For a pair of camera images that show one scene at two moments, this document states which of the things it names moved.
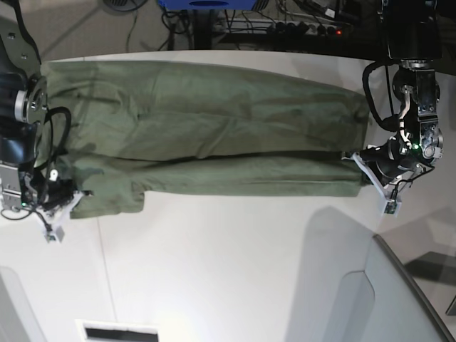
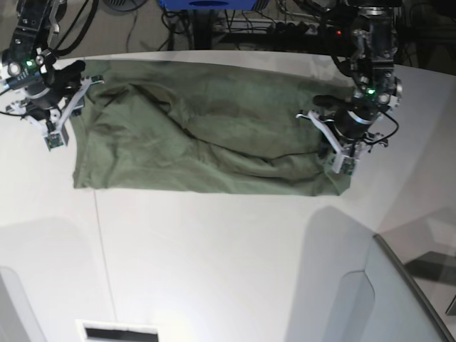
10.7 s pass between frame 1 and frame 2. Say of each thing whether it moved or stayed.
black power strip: stayed
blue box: stayed
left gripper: moved
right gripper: moved
